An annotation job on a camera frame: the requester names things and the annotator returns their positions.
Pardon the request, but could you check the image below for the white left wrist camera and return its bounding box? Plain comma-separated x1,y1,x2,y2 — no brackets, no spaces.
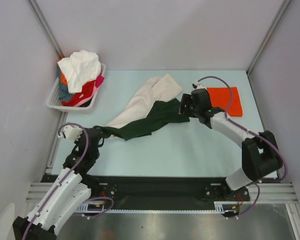
57,125,83,141

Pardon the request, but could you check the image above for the right aluminium corner post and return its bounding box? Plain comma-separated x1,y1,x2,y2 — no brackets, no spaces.
246,0,294,77

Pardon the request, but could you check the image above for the white t shirt in basket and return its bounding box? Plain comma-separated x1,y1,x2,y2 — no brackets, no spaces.
57,50,102,94

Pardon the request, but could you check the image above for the aluminium corner post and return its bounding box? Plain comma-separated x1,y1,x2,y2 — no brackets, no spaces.
246,0,294,77
26,0,64,58

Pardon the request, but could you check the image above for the red t shirt in basket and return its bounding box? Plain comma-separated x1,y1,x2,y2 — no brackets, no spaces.
61,80,97,107

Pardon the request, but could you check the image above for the white plastic laundry basket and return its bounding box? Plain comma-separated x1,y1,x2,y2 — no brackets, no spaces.
46,63,106,114

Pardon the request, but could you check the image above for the folded orange t shirt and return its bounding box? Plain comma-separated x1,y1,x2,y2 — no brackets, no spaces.
207,87,243,117

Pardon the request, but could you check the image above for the white slotted cable duct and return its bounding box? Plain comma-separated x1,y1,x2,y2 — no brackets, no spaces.
74,202,239,215

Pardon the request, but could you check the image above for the pink garment in basket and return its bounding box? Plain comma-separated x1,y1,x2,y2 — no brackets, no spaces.
94,74,105,88

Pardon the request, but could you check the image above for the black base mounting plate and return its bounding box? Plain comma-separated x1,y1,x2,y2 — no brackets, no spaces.
39,174,282,211

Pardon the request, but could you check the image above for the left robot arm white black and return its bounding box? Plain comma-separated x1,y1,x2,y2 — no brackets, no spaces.
12,123,114,240

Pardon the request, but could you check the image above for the aluminium frame rail front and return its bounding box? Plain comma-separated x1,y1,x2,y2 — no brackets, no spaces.
25,182,298,204

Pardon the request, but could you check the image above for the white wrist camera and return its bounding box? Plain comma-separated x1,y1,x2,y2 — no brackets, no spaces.
192,81,207,90
57,125,83,141

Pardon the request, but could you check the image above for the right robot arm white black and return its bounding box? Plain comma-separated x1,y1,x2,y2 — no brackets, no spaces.
179,88,284,201

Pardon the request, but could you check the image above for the left aluminium corner post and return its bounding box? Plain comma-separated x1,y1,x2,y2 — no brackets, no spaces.
26,0,64,58

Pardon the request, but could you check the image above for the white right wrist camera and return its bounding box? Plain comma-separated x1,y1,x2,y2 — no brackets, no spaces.
192,81,207,90

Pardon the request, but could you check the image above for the cream and green t shirt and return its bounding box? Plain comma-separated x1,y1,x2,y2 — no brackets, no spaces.
102,74,190,141

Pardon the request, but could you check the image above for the grey blue garment in basket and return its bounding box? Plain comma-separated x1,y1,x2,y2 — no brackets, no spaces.
57,67,74,103

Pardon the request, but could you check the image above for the orange garment in basket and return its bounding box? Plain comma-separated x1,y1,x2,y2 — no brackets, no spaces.
60,72,68,86

